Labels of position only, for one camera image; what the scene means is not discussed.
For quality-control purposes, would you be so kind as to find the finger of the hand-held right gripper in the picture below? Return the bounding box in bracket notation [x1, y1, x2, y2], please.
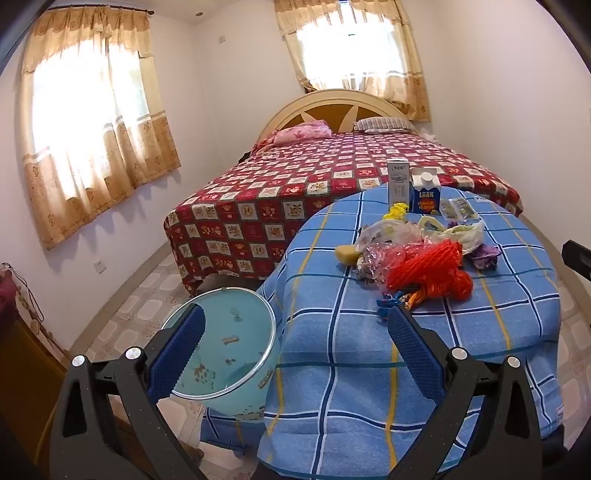
[561, 240, 591, 281]

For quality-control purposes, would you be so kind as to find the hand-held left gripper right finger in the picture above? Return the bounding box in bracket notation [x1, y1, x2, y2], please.
[387, 305, 543, 480]

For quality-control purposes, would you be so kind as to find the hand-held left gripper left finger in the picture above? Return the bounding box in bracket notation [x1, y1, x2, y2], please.
[48, 305, 206, 480]

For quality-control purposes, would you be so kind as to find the light blue trash bin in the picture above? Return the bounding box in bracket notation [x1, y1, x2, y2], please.
[157, 286, 278, 422]

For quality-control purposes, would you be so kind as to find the blue orange wrapper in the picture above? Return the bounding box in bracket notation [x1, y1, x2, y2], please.
[375, 286, 423, 318]

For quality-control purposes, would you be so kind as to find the orange net bag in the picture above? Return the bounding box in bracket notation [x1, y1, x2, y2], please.
[385, 240, 475, 301]

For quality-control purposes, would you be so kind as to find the large purple wrapper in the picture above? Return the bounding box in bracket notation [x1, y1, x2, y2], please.
[466, 244, 502, 272]

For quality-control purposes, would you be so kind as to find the red plastic bag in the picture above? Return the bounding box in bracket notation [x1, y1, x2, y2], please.
[358, 244, 411, 286]

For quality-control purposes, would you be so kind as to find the white plastic bag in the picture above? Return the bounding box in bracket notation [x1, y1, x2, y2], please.
[436, 220, 485, 254]

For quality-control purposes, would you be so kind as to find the clear plastic bag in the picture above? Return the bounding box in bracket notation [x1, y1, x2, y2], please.
[355, 218, 423, 254]

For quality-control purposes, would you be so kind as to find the cream wrapper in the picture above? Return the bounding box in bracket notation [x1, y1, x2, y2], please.
[418, 216, 446, 238]

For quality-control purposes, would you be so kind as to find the blue checked tablecloth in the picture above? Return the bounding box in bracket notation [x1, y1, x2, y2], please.
[201, 185, 566, 480]

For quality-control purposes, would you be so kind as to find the beige hanging cloth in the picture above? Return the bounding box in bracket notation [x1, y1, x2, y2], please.
[14, 277, 49, 342]

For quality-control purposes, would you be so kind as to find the blue milk carton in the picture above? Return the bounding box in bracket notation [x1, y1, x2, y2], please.
[410, 168, 441, 214]

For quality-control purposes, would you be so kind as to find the white milk carton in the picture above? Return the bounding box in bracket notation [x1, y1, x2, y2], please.
[387, 159, 411, 208]

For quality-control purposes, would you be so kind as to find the maroon cloth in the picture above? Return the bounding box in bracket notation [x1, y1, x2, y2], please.
[0, 272, 21, 319]

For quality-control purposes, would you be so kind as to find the red checked bedspread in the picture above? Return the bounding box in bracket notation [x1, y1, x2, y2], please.
[163, 130, 525, 296]

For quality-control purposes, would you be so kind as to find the striped pillow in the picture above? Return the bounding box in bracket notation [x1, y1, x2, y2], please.
[353, 116, 420, 136]

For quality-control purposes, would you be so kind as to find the wide beige curtain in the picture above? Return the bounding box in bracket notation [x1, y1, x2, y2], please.
[18, 7, 182, 251]

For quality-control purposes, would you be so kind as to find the narrow beige curtain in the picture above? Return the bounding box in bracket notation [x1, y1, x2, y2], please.
[273, 0, 431, 123]

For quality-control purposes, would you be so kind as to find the pink pillow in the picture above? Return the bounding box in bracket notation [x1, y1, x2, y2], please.
[272, 120, 333, 145]

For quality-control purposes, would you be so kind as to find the cream wooden headboard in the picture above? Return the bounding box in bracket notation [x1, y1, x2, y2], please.
[255, 89, 419, 148]

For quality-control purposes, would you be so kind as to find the curtain rod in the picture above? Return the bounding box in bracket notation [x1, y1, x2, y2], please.
[52, 7, 151, 17]

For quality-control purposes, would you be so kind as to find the thin dark cable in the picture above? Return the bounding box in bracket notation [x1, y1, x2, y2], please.
[2, 262, 44, 324]

